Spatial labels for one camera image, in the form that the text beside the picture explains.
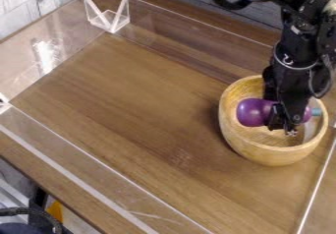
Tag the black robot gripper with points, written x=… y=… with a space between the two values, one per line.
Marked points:
x=293 y=82

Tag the purple toy eggplant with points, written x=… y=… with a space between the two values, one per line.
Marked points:
x=253 y=111

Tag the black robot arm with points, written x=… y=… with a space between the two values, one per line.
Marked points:
x=310 y=30

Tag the brown wooden bowl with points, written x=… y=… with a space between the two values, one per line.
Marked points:
x=270 y=148

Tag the clear acrylic corner bracket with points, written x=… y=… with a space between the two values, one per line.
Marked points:
x=109 y=20

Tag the clear acrylic tray wall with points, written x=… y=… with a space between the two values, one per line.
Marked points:
x=109 y=120

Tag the black clamp with cable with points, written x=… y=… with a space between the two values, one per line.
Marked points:
x=23 y=215

